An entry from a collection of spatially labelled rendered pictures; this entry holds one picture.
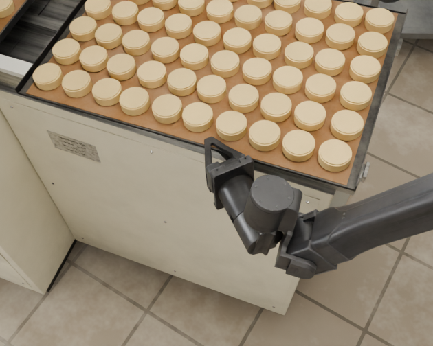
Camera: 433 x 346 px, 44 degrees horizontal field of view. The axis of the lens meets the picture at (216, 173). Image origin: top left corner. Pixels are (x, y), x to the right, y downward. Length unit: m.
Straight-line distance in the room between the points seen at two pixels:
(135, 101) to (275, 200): 0.33
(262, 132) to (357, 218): 0.23
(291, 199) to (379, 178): 1.29
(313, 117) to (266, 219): 0.23
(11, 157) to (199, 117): 0.55
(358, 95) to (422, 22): 1.42
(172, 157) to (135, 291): 0.81
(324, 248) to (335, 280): 1.05
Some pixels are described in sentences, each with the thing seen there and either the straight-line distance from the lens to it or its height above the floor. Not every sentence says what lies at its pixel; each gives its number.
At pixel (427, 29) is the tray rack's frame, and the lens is 2.27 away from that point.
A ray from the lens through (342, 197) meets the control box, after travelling 1.02.
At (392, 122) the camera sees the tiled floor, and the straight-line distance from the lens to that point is 2.13.
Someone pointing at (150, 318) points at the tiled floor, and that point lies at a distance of 1.70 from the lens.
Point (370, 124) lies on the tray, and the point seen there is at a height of 0.94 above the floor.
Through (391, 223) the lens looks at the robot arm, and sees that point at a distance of 0.67.
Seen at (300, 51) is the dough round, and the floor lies 0.95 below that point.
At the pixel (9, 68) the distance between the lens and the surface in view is 1.05.
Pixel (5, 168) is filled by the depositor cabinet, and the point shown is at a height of 0.62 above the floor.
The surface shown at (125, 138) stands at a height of 0.81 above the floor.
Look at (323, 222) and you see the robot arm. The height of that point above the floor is 0.98.
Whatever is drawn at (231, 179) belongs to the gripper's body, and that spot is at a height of 0.96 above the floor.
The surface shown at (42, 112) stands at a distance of 1.09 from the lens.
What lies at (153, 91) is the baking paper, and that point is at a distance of 0.93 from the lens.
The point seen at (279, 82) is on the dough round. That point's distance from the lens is 0.90.
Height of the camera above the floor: 1.63
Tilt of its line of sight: 60 degrees down
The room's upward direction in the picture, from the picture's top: straight up
